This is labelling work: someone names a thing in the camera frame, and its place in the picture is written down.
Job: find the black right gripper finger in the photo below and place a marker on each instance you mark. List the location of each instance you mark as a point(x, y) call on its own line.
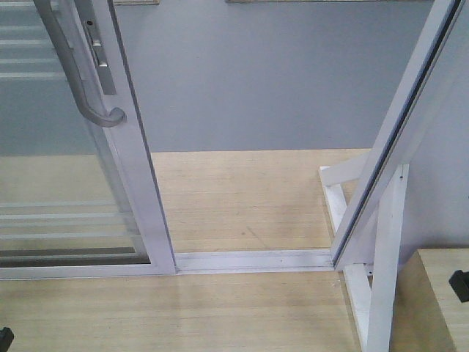
point(459, 283)

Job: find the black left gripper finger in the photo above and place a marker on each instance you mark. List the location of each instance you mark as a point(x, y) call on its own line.
point(6, 338)

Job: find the white framed sliding glass door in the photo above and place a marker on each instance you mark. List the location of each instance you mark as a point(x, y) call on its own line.
point(79, 196)

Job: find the aluminium floor door track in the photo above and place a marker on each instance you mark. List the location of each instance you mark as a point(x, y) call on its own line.
point(243, 262)

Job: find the door lock latch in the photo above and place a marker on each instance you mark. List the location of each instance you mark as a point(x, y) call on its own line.
point(99, 57)

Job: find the light wooden box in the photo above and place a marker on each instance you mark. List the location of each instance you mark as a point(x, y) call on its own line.
point(428, 316)

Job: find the light wooden floor platform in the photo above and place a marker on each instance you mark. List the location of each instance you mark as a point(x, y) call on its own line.
point(214, 201)

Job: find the white door frame post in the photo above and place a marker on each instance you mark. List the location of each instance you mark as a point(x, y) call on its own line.
point(412, 186)

